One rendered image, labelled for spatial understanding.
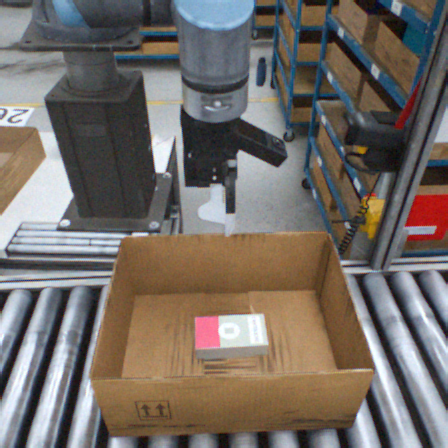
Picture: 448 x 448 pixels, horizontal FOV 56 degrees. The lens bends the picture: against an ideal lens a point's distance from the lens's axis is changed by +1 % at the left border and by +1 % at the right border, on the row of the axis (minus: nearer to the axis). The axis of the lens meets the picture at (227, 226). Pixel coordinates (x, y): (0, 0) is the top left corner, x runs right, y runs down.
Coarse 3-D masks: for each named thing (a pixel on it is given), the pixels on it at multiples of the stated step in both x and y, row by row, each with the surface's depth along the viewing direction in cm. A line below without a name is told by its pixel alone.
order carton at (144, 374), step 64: (128, 256) 81; (192, 256) 82; (256, 256) 83; (320, 256) 83; (128, 320) 81; (192, 320) 83; (320, 320) 84; (128, 384) 57; (192, 384) 58; (256, 384) 58; (320, 384) 59
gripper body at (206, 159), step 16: (192, 128) 60; (208, 128) 58; (224, 128) 58; (192, 144) 62; (208, 144) 62; (224, 144) 62; (192, 160) 61; (208, 160) 62; (224, 160) 62; (192, 176) 65; (208, 176) 64; (224, 176) 64
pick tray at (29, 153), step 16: (0, 128) 127; (16, 128) 127; (32, 128) 126; (0, 144) 131; (16, 144) 130; (32, 144) 124; (0, 160) 129; (16, 160) 116; (32, 160) 124; (0, 176) 109; (16, 176) 116; (0, 192) 109; (16, 192) 117; (0, 208) 110
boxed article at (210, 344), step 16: (208, 320) 79; (224, 320) 79; (240, 320) 79; (256, 320) 79; (208, 336) 77; (224, 336) 77; (240, 336) 77; (256, 336) 77; (208, 352) 76; (224, 352) 76; (240, 352) 76; (256, 352) 77
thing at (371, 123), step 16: (368, 112) 80; (384, 112) 80; (352, 128) 76; (368, 128) 76; (384, 128) 77; (352, 144) 79; (368, 144) 79; (384, 144) 79; (400, 144) 79; (368, 160) 83
